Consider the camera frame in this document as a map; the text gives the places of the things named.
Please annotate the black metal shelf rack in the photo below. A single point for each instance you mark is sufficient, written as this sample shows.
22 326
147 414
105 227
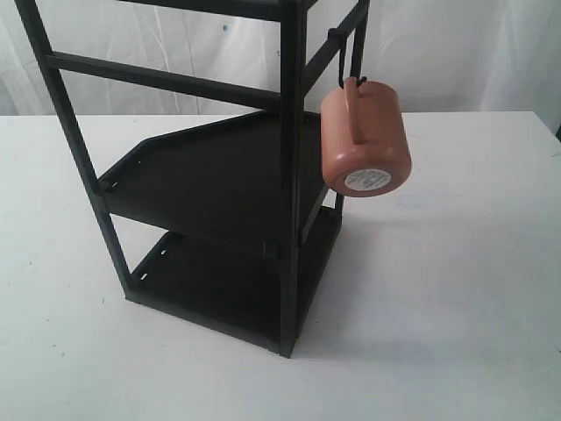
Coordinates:
221 224

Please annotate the terracotta pink mug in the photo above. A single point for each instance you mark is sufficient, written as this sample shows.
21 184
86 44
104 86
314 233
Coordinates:
363 141

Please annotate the black metal hook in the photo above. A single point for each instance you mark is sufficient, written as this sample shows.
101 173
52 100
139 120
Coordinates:
341 36

